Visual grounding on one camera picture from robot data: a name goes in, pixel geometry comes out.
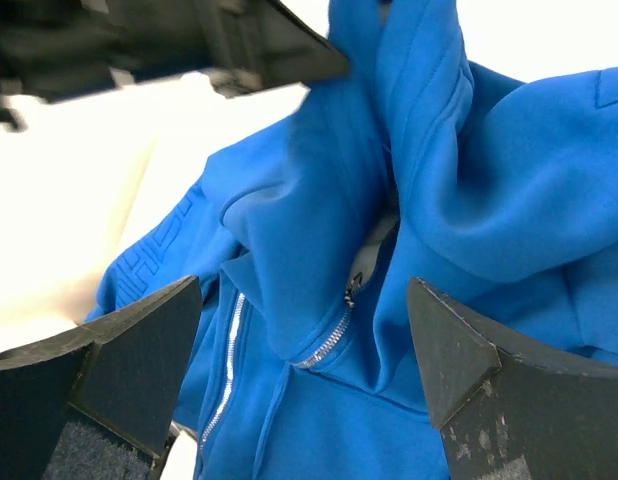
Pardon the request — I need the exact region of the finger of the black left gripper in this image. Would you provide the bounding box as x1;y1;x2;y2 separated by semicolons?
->
208;0;351;99

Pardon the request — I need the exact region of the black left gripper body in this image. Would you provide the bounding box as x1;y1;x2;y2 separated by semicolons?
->
0;0;225;131

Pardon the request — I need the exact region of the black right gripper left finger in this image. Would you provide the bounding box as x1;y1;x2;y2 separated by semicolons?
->
0;276;202;479

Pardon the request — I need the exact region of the blue zip-up jacket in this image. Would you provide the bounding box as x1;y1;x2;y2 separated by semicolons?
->
93;1;618;479

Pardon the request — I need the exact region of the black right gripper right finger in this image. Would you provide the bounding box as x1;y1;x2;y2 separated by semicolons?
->
407;278;618;479

